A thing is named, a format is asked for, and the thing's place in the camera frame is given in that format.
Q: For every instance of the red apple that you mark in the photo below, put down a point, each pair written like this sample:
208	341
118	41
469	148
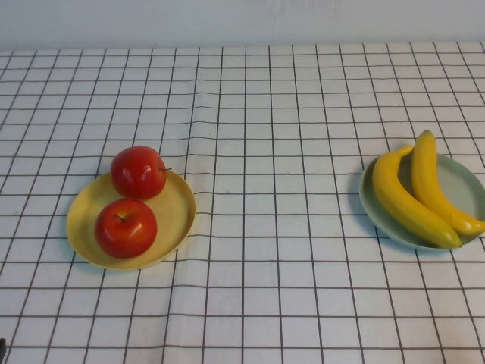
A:
138	174
125	231

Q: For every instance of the yellow banana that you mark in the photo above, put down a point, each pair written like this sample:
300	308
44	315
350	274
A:
398	201
428	182

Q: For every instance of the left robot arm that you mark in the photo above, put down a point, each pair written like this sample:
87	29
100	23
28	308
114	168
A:
2	346

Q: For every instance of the yellow round plate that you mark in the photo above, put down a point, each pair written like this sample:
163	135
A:
170	212

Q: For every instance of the pale blue-green round plate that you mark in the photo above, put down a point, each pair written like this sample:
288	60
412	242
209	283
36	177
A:
454	178

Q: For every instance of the white grid-patterned tablecloth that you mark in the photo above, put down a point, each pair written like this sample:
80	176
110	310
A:
265	95

